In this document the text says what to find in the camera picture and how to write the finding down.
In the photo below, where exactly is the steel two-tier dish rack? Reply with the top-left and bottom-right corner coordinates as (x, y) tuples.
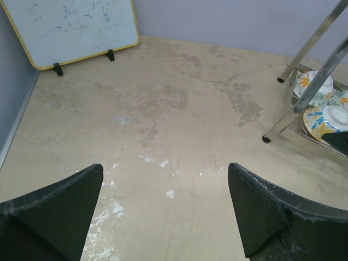
(262, 0), (347, 143)

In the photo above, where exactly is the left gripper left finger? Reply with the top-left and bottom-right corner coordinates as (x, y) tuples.
(1, 164), (103, 260)

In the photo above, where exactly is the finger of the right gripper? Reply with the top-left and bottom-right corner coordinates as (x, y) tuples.
(323, 132), (348, 156)

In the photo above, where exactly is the blue orange floral bowl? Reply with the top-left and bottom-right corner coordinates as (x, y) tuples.
(303, 105), (347, 145)

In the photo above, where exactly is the orange flower green leaf bowl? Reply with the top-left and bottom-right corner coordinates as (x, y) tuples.
(329, 90), (348, 111)

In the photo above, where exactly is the small whiteboard wooden frame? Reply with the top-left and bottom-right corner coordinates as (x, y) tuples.
(1, 0), (140, 71)

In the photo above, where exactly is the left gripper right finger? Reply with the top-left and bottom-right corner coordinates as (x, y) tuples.
(228, 163), (347, 260)

